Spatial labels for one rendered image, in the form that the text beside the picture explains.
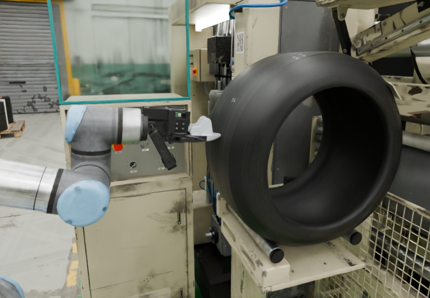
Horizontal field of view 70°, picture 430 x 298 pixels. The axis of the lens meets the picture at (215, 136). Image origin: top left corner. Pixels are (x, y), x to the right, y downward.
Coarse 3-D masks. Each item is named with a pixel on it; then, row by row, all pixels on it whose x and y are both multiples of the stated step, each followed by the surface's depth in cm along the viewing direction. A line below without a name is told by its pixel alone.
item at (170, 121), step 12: (144, 108) 74; (156, 108) 75; (168, 108) 78; (180, 108) 82; (144, 120) 73; (156, 120) 76; (168, 120) 75; (180, 120) 77; (144, 132) 73; (168, 132) 75; (180, 132) 78
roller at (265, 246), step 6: (240, 222) 107; (246, 228) 102; (252, 234) 98; (258, 234) 95; (258, 240) 94; (264, 240) 92; (270, 240) 91; (264, 246) 90; (270, 246) 89; (276, 246) 88; (264, 252) 90; (270, 252) 87; (276, 252) 87; (282, 252) 87; (270, 258) 87; (276, 258) 87; (282, 258) 88
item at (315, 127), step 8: (312, 120) 140; (320, 120) 137; (312, 128) 140; (320, 128) 136; (312, 136) 141; (320, 136) 138; (312, 144) 142; (320, 144) 138; (312, 152) 143; (312, 160) 143
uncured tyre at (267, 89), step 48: (240, 96) 81; (288, 96) 74; (336, 96) 110; (384, 96) 84; (240, 144) 76; (336, 144) 116; (384, 144) 90; (240, 192) 79; (288, 192) 115; (336, 192) 110; (384, 192) 92; (288, 240) 85
